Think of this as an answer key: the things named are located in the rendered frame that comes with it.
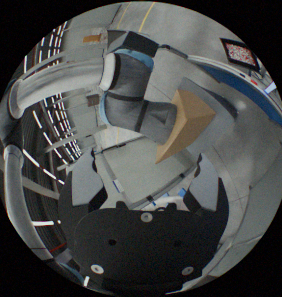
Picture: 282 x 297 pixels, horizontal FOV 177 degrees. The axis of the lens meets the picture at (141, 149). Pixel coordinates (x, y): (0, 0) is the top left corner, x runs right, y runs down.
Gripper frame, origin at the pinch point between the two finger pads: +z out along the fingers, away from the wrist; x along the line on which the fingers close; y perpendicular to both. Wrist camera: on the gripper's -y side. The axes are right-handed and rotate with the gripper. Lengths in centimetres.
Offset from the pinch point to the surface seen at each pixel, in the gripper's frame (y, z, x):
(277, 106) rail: -24, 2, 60
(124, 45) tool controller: -31.8, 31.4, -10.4
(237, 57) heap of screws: -43, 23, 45
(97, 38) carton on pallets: -502, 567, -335
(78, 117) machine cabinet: 141, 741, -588
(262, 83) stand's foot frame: -66, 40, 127
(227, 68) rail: -32, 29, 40
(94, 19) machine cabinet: -508, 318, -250
